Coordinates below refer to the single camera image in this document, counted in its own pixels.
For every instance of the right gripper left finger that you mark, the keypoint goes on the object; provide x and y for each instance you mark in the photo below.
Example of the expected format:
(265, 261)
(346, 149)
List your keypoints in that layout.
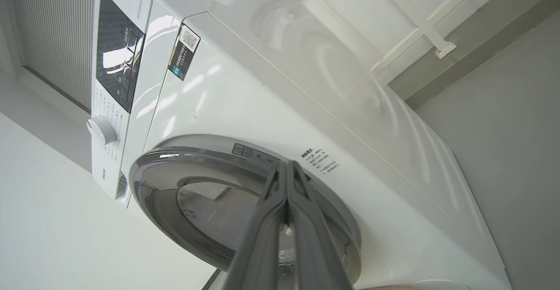
(262, 246)

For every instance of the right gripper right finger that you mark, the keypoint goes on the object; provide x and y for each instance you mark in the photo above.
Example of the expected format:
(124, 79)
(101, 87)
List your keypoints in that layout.
(315, 255)

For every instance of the round glass washing machine door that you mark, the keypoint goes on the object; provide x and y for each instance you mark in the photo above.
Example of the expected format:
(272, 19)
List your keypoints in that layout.
(175, 180)

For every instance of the white front-load washing machine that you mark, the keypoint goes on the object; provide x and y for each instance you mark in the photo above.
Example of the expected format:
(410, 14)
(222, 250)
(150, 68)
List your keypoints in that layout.
(262, 106)

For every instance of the grey warning label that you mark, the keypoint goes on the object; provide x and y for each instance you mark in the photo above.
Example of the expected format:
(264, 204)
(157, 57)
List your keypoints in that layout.
(251, 152)

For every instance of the white round control knob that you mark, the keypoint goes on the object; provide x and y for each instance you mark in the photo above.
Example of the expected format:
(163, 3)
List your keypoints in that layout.
(101, 130)

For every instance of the black QR code sticker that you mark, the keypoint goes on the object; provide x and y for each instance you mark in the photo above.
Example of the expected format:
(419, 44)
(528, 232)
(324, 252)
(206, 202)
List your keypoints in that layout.
(183, 54)

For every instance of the black control display panel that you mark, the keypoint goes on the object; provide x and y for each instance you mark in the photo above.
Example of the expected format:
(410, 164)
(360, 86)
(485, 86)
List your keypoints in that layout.
(116, 49)

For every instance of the white metal frame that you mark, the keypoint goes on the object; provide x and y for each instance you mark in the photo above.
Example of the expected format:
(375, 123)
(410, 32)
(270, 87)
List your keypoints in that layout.
(420, 23)

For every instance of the ribbed grey wall panel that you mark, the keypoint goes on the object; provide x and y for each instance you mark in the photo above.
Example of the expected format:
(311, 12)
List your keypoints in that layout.
(52, 32)

